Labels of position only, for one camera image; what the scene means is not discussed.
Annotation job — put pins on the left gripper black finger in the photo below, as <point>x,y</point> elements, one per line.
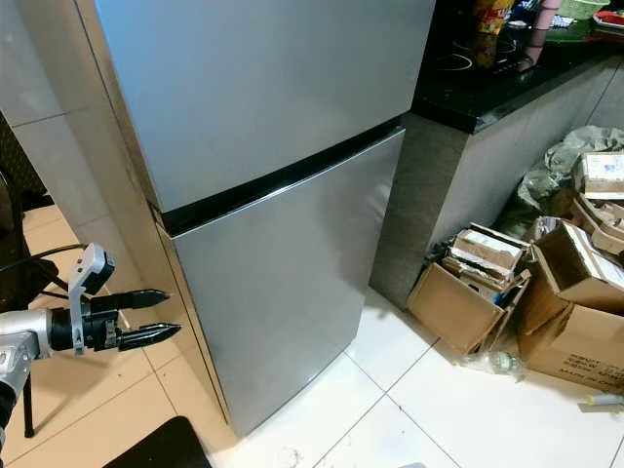
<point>141,299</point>
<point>151,335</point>

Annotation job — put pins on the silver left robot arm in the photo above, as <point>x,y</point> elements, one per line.
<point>24,346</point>

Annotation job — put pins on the silver two-door fridge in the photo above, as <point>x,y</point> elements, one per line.
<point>273,253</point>

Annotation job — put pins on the black floor mat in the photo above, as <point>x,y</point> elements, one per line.
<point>171,448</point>

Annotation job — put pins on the black foam puzzle mat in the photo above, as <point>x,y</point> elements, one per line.
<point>19,166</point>

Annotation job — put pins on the cardboard box with packing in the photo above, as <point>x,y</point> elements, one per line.
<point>463,302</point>

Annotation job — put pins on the grey counter with black top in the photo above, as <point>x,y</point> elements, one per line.
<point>468,195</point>

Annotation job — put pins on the empty clear plastic bottle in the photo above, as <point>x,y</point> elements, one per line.
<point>497,363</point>

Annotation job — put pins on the black induction cooktop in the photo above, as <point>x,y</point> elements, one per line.
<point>458,54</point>

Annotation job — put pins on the large open cardboard box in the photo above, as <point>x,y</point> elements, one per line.
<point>575,322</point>

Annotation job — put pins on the grey-green plastic bag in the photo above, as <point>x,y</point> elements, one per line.
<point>556,161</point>

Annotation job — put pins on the colourful snack packet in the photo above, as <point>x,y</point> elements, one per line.
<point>490,29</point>

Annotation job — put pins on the small taped cardboard box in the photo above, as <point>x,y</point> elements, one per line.
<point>603,174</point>

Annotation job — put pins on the pink tumbler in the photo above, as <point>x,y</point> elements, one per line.
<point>541,34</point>

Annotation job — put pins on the green plastic basket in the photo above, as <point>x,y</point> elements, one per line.
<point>580,15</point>

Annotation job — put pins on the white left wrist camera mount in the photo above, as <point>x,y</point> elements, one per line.
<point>93,268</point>

